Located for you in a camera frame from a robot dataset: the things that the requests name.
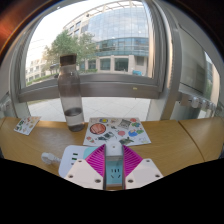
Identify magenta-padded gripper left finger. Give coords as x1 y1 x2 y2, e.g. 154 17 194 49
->
64 144 108 191

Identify grey window frame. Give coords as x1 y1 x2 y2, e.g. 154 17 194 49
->
9 0 183 122

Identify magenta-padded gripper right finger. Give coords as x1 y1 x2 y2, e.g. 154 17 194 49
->
122 144 164 191

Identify clear water bottle dark cap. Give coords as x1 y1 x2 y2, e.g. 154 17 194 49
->
57 53 86 133

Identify white rail with knobs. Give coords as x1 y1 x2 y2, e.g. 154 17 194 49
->
0 94 14 115
178 93 221 115

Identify green tree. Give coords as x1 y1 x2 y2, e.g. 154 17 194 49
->
43 30 98 76

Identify glass office building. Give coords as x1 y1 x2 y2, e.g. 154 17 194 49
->
64 1 151 76

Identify sticker sheet with red circle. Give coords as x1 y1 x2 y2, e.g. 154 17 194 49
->
82 116 152 148

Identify sticker sheet with green stickers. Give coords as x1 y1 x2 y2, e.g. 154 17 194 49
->
13 115 42 136

